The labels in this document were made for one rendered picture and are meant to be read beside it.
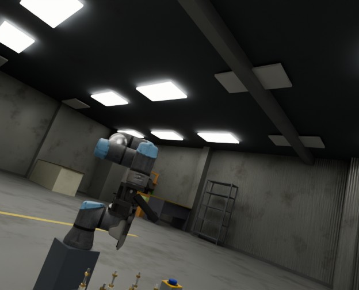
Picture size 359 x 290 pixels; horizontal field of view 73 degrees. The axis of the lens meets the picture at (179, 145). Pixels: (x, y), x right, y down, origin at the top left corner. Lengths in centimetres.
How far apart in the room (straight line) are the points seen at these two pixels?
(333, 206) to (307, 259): 151
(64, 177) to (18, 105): 353
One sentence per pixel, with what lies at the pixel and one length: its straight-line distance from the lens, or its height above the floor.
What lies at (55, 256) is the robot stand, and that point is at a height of 23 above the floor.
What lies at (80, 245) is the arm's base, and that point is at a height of 32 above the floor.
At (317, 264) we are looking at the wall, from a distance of 756.
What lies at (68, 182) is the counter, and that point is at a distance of 856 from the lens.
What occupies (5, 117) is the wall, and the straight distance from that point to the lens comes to 1058.
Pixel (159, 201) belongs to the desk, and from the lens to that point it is 796.
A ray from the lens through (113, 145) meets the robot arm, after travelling 96.
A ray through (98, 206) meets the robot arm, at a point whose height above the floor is 52.
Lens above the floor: 63
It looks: 14 degrees up
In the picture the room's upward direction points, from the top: 18 degrees clockwise
